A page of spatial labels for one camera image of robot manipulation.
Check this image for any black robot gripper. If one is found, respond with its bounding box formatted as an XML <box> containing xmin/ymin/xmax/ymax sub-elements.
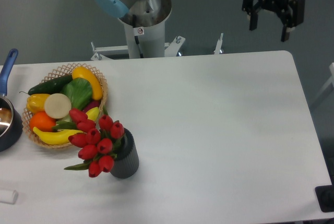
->
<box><xmin>242</xmin><ymin>0</ymin><xmax>305</xmax><ymax>42</ymax></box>

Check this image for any red tulip bouquet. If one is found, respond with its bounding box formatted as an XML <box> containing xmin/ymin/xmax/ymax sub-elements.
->
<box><xmin>64</xmin><ymin>107</ymin><xmax>125</xmax><ymax>178</ymax></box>

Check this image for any dark grey ribbed vase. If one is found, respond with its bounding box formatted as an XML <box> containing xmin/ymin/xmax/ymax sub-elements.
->
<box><xmin>110</xmin><ymin>129</ymin><xmax>139</xmax><ymax>179</ymax></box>

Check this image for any black device at table corner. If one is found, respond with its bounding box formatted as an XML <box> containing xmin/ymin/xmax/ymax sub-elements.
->
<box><xmin>315</xmin><ymin>185</ymin><xmax>333</xmax><ymax>213</ymax></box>

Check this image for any purple eggplant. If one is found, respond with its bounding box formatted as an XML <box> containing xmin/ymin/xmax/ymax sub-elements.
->
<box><xmin>82</xmin><ymin>100</ymin><xmax>100</xmax><ymax>112</ymax></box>

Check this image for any yellow squash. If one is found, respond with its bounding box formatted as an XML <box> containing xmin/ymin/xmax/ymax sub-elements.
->
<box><xmin>72</xmin><ymin>66</ymin><xmax>103</xmax><ymax>100</ymax></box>

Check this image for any green leafy cabbage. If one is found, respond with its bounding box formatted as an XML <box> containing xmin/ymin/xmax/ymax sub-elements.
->
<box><xmin>59</xmin><ymin>78</ymin><xmax>92</xmax><ymax>110</ymax></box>

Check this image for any woven wicker basket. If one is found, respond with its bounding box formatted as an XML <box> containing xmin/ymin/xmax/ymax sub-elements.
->
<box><xmin>22</xmin><ymin>63</ymin><xmax>108</xmax><ymax>149</ymax></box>

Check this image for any green cucumber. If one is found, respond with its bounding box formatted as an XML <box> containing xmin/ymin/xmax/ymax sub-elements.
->
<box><xmin>20</xmin><ymin>75</ymin><xmax>73</xmax><ymax>96</ymax></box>

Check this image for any round beige onion slice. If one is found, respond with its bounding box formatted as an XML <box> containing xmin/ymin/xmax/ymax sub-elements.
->
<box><xmin>44</xmin><ymin>93</ymin><xmax>71</xmax><ymax>119</ymax></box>

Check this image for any yellow banana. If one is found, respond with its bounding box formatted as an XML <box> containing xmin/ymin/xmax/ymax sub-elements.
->
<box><xmin>32</xmin><ymin>107</ymin><xmax>100</xmax><ymax>146</ymax></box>

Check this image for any yellow bell pepper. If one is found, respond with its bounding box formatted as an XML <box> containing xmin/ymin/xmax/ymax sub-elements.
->
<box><xmin>26</xmin><ymin>93</ymin><xmax>50</xmax><ymax>114</ymax></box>

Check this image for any orange fruit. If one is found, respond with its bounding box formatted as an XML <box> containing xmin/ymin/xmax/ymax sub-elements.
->
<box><xmin>29</xmin><ymin>112</ymin><xmax>56</xmax><ymax>132</ymax></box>

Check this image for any white cylinder object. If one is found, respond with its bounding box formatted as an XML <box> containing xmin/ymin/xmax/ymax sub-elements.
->
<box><xmin>0</xmin><ymin>188</ymin><xmax>18</xmax><ymax>205</ymax></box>

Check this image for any white chair frame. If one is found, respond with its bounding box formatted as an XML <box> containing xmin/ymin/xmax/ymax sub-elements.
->
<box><xmin>309</xmin><ymin>63</ymin><xmax>333</xmax><ymax>111</ymax></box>

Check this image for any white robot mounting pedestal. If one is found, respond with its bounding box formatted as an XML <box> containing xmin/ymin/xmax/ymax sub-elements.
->
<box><xmin>91</xmin><ymin>21</ymin><xmax>186</xmax><ymax>61</ymax></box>

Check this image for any blue handled saucepan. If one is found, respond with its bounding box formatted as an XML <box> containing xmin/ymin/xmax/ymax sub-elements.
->
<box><xmin>1</xmin><ymin>49</ymin><xmax>22</xmax><ymax>152</ymax></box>

